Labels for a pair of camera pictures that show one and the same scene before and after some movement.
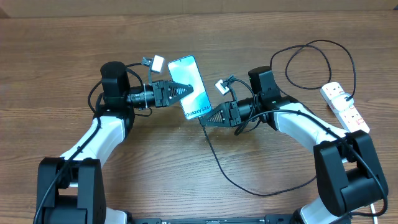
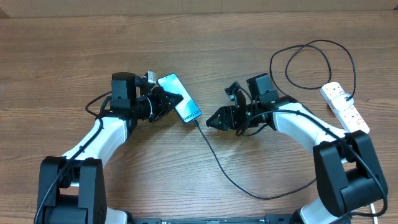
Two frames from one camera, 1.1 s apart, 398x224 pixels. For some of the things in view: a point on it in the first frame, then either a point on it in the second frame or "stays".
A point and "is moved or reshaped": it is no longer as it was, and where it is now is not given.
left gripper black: (165, 86) → (161, 96)
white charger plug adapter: (340, 103) stays
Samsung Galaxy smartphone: (185, 71) is moved or reshaped
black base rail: (278, 219) stays
